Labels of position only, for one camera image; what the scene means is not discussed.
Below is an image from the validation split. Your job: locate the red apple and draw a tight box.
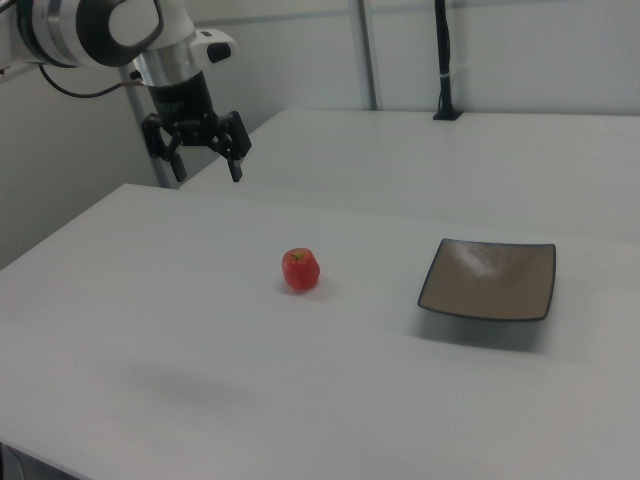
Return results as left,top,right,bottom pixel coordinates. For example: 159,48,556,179
281,246,322,294

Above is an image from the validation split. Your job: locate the grey metal partition post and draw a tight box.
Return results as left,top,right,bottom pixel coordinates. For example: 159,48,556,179
348,0,378,110
118,64,180,190

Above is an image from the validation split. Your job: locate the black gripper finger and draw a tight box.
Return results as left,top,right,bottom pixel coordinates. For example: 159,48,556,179
141,113,189,183
211,110,253,183

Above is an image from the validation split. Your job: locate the square brown ceramic plate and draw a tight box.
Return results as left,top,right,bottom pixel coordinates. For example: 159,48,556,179
417,237,558,323

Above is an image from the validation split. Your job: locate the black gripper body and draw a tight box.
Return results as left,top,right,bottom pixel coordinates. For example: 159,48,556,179
147,69,222,148

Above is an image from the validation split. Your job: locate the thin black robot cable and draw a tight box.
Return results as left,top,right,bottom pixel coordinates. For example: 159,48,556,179
38,64,146,99

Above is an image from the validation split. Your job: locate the black camera stand pole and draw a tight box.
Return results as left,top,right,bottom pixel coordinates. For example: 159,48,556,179
432,0,464,122

